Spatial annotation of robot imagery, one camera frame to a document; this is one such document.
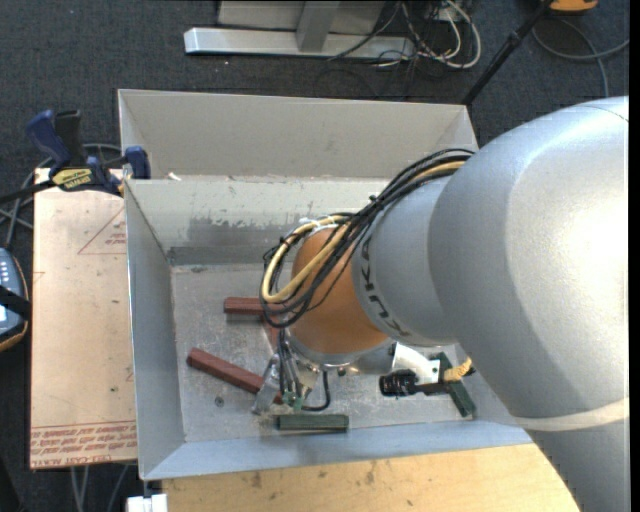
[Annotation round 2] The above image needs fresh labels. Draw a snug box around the red-brown flat block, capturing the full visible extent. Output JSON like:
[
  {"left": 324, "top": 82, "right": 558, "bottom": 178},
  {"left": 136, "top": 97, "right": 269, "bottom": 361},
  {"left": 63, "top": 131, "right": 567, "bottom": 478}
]
[
  {"left": 222, "top": 296, "right": 267, "bottom": 322},
  {"left": 186, "top": 347, "right": 285, "bottom": 406}
]

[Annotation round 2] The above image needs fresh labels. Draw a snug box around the grey metal bin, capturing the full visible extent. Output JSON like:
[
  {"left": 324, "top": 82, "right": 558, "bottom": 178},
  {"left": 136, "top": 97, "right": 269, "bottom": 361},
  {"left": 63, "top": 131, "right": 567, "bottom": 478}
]
[{"left": 117, "top": 88, "right": 534, "bottom": 482}]

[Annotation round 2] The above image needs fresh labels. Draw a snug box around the black cylinder on white bracket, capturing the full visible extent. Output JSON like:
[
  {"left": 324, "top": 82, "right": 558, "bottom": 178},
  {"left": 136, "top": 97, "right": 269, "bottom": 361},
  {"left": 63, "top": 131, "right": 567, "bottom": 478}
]
[{"left": 378, "top": 342, "right": 442, "bottom": 400}]

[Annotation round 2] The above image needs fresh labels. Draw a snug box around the brown cardboard board, red print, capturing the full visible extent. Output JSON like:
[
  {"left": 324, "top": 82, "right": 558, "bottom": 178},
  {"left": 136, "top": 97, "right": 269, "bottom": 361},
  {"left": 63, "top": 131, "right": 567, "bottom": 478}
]
[{"left": 29, "top": 167, "right": 139, "bottom": 471}]

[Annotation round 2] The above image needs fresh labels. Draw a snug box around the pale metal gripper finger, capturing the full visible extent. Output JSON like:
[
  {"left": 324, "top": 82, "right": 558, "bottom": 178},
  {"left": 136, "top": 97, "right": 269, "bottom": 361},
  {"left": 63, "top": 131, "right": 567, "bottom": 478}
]
[{"left": 251, "top": 353, "right": 281, "bottom": 416}]

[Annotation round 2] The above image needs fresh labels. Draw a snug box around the dark green flat block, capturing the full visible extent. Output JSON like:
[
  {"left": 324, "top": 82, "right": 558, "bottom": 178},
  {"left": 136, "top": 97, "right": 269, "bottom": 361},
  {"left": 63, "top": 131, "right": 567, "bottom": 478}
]
[
  {"left": 275, "top": 413, "right": 350, "bottom": 433},
  {"left": 432, "top": 351, "right": 478, "bottom": 419}
]

